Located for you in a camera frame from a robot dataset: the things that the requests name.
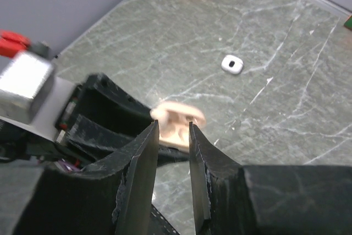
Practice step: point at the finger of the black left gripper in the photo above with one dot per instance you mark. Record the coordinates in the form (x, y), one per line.
(124, 135)
(105, 103)

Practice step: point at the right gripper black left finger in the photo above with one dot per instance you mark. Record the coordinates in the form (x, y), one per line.
(110, 196)

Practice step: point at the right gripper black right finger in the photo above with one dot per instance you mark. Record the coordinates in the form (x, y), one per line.
(229, 198)

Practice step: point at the beige earbud charging case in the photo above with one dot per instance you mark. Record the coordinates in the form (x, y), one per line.
(174, 118)

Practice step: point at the white earbud charging case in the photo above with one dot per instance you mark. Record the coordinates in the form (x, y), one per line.
(232, 64)

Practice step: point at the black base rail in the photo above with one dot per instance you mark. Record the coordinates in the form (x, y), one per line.
(158, 224)

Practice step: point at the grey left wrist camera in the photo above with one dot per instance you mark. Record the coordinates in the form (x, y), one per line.
(32, 96)

